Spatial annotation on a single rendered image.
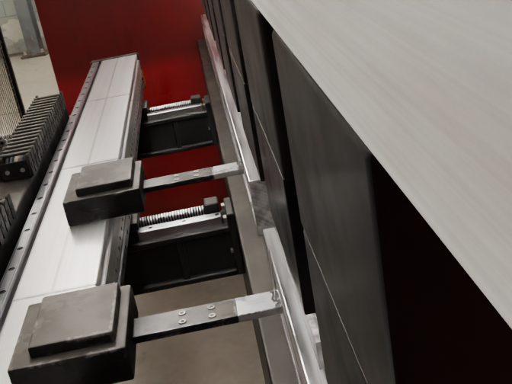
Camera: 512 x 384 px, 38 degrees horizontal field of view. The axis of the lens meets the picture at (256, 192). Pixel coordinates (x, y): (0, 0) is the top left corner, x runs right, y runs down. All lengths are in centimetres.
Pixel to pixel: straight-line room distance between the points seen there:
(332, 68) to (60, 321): 61
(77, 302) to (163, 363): 175
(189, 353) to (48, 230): 148
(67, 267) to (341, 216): 79
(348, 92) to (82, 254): 85
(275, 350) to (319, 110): 72
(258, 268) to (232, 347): 143
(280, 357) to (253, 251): 28
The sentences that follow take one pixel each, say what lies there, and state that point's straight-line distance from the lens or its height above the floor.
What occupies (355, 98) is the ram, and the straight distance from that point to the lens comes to 15.
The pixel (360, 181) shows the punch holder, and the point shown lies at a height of 133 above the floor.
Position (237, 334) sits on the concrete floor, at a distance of 257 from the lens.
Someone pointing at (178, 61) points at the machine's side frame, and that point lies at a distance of 285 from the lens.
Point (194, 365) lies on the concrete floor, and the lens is 247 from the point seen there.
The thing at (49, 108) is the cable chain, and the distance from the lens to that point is 156.
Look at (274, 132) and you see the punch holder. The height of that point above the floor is 128.
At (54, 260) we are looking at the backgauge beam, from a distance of 101.
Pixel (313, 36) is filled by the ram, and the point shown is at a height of 135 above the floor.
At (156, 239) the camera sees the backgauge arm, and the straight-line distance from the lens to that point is 133.
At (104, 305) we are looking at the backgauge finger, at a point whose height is 103.
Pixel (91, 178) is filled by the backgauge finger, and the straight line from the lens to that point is 111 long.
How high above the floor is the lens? 139
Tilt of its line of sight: 23 degrees down
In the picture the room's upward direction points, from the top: 10 degrees counter-clockwise
